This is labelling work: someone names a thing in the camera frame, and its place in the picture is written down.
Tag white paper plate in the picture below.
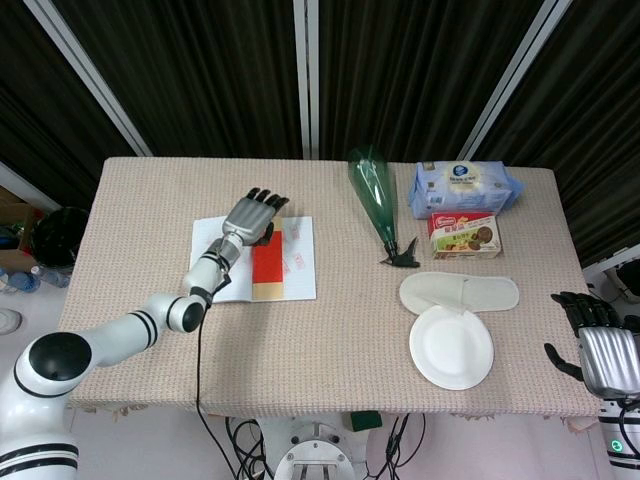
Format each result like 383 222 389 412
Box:
408 304 495 390

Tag beige waffle tablecloth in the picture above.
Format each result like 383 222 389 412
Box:
58 157 614 431

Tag black floor cables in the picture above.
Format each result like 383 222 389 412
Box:
224 414 426 480

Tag black pleated curtain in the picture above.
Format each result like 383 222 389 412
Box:
0 0 640 266

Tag lined notebook with yellow cover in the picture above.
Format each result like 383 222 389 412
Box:
188 215 318 304

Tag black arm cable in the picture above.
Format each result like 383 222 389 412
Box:
193 247 236 480

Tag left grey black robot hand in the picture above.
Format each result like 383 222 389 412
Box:
220 187 291 247

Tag white slanted frame pole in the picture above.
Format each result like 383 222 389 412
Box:
29 0 154 157
457 0 574 160

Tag black trash bin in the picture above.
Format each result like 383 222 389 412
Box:
30 207 91 274

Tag brown cardboard box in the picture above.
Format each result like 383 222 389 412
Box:
0 184 41 271

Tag clear plastic water bottle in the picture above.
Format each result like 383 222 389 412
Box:
0 264 71 296

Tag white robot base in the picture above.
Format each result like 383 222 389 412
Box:
259 414 371 480

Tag green block under table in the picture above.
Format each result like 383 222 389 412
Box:
349 410 384 432

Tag blue tissue pack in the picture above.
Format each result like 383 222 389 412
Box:
408 159 525 220

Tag white upright frame pole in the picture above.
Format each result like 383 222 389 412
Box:
293 0 321 160

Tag green spray bottle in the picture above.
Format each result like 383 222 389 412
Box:
348 144 422 267

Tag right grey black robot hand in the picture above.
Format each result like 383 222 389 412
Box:
543 291 640 399

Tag red and gold bookmark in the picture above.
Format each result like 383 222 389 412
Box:
251 216 285 301

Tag red green biscuit box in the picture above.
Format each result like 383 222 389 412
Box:
427 211 503 261

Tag white disposable slipper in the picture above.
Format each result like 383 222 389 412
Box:
398 271 520 316

